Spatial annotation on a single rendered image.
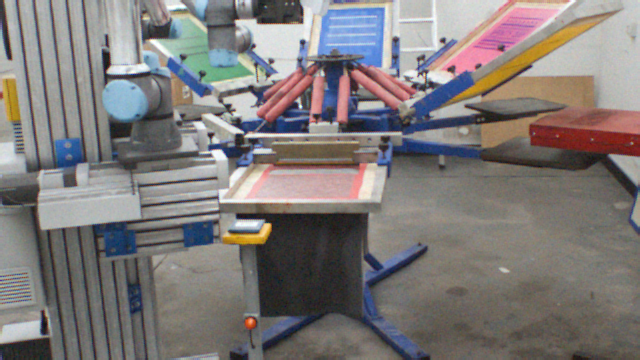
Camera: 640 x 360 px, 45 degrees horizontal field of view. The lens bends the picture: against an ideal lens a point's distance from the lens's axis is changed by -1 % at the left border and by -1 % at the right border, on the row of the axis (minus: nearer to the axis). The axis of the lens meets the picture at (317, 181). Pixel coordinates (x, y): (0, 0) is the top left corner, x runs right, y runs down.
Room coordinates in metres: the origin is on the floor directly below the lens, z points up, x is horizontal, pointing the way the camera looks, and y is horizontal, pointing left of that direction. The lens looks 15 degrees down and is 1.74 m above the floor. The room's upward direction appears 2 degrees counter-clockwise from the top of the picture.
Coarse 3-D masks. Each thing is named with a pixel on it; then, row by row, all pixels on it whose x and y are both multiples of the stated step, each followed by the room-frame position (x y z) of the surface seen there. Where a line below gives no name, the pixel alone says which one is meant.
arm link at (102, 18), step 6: (96, 0) 2.69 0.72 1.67; (102, 0) 2.70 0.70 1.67; (96, 6) 2.69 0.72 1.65; (102, 6) 2.70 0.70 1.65; (102, 12) 2.69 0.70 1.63; (102, 18) 2.69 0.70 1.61; (102, 24) 2.69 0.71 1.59; (102, 30) 2.69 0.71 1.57; (102, 36) 2.69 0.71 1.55; (102, 42) 2.69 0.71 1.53; (102, 60) 2.68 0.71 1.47
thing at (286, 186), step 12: (276, 168) 3.10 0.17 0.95; (288, 168) 3.09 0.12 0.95; (300, 168) 3.08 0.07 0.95; (312, 168) 3.07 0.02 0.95; (264, 180) 2.92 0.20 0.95; (276, 180) 2.91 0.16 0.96; (288, 180) 2.90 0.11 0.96; (300, 180) 2.89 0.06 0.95; (252, 192) 2.75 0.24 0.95; (264, 192) 2.75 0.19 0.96; (276, 192) 2.74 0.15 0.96; (288, 192) 2.73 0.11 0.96; (300, 192) 2.73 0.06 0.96
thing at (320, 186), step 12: (324, 168) 3.07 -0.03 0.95; (336, 168) 3.06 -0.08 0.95; (348, 168) 3.06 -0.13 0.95; (360, 168) 3.04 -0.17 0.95; (312, 180) 2.89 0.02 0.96; (324, 180) 2.88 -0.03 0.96; (336, 180) 2.87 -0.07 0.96; (348, 180) 2.86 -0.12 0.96; (360, 180) 2.86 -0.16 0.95; (312, 192) 2.72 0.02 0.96; (324, 192) 2.71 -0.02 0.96; (336, 192) 2.71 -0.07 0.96; (348, 192) 2.70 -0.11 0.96
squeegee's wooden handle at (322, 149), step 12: (276, 144) 3.10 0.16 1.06; (288, 144) 3.09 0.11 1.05; (300, 144) 3.08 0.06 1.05; (312, 144) 3.07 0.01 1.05; (324, 144) 3.07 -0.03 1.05; (336, 144) 3.06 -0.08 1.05; (348, 144) 3.05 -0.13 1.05; (288, 156) 3.09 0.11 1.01; (300, 156) 3.08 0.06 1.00; (312, 156) 3.07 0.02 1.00; (324, 156) 3.07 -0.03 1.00; (336, 156) 3.06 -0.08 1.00; (348, 156) 3.05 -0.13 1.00
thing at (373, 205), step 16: (240, 176) 2.86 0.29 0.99; (384, 176) 2.77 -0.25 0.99; (224, 192) 2.65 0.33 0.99; (384, 192) 2.68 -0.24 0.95; (224, 208) 2.52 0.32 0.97; (240, 208) 2.52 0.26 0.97; (256, 208) 2.51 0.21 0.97; (272, 208) 2.50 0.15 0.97; (288, 208) 2.49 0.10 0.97; (304, 208) 2.49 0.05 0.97; (320, 208) 2.48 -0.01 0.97; (336, 208) 2.47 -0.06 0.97; (352, 208) 2.46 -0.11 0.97; (368, 208) 2.46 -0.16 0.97
